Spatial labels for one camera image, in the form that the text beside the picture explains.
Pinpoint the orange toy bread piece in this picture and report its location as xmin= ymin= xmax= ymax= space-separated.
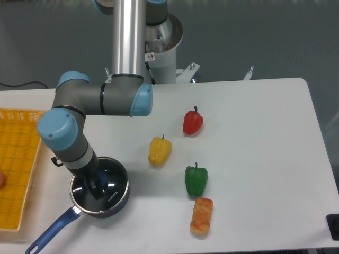
xmin=190 ymin=197 xmax=213 ymax=236

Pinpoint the green bell pepper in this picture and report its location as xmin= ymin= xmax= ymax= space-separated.
xmin=185 ymin=162 xmax=208 ymax=197

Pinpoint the black floor cable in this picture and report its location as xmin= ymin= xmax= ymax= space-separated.
xmin=0 ymin=81 xmax=49 ymax=89

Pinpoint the yellow bell pepper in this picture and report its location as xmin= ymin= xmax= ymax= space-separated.
xmin=148 ymin=134 xmax=172 ymax=168

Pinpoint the yellow wicker basket tray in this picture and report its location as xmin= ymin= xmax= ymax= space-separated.
xmin=1 ymin=108 xmax=45 ymax=232

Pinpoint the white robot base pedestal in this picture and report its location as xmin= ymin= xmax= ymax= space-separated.
xmin=104 ymin=13 xmax=201 ymax=85

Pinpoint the blue saucepan with handle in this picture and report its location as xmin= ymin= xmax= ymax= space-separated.
xmin=26 ymin=157 xmax=130 ymax=253

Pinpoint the red bell pepper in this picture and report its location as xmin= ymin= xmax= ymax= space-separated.
xmin=182 ymin=106 xmax=203 ymax=135

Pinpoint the orange object in basket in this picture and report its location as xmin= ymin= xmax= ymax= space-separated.
xmin=0 ymin=170 xmax=6 ymax=188

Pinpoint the black camera bracket on wrist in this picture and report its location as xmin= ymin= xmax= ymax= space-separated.
xmin=51 ymin=156 xmax=64 ymax=167

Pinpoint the black device at table edge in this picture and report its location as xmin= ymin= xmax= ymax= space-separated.
xmin=326 ymin=214 xmax=339 ymax=241

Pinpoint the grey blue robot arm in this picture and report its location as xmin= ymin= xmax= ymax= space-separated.
xmin=37 ymin=1 xmax=168 ymax=199

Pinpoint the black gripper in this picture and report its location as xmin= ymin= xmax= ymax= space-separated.
xmin=63 ymin=153 xmax=104 ymax=200

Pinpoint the white bracket behind table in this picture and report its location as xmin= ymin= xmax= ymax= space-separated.
xmin=243 ymin=66 xmax=254 ymax=80

